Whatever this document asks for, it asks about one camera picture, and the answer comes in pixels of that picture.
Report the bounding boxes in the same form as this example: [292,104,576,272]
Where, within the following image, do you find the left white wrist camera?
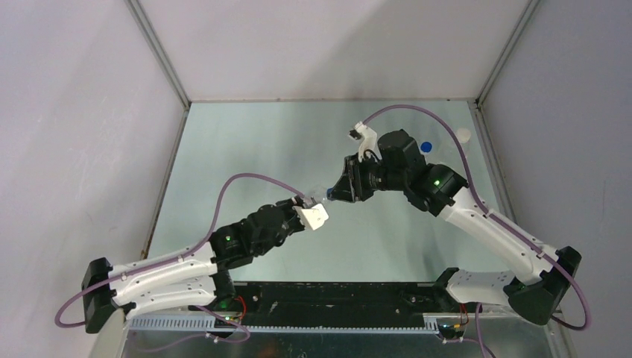
[293,204,329,231]

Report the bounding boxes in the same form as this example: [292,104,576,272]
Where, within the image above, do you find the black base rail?
[207,281,461,327]

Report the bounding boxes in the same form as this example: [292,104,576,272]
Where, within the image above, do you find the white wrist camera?
[293,204,329,231]
[348,122,378,163]

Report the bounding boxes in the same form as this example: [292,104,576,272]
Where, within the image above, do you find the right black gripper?
[329,151,407,203]

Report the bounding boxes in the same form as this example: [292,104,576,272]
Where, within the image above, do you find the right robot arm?
[327,128,582,325]

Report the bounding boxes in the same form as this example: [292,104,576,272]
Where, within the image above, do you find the Pepsi labelled clear bottle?
[303,185,329,206]

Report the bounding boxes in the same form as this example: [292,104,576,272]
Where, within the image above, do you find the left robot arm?
[82,197,329,334]

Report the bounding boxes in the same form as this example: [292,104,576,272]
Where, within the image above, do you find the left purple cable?
[54,173,317,345]

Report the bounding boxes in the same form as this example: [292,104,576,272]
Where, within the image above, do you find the clear bottle with yellow label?
[440,129,471,167]

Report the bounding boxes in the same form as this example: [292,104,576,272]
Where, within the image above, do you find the purple cable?
[362,104,593,358]
[54,173,317,345]

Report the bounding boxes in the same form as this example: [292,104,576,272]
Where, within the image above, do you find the clear unlabelled plastic bottle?
[421,145,451,167]

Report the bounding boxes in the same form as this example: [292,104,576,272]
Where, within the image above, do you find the left controller board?
[214,316,241,330]

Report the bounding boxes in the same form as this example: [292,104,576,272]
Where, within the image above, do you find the right controller board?
[437,324,467,344]

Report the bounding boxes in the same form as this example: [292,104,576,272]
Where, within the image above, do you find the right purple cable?
[362,104,593,358]

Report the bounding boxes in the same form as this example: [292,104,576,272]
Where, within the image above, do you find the white slotted cable duct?
[130,314,439,334]

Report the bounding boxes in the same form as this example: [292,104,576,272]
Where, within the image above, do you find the controller board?
[214,316,241,330]
[437,324,467,344]

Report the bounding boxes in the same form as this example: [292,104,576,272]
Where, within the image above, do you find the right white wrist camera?
[348,122,378,163]

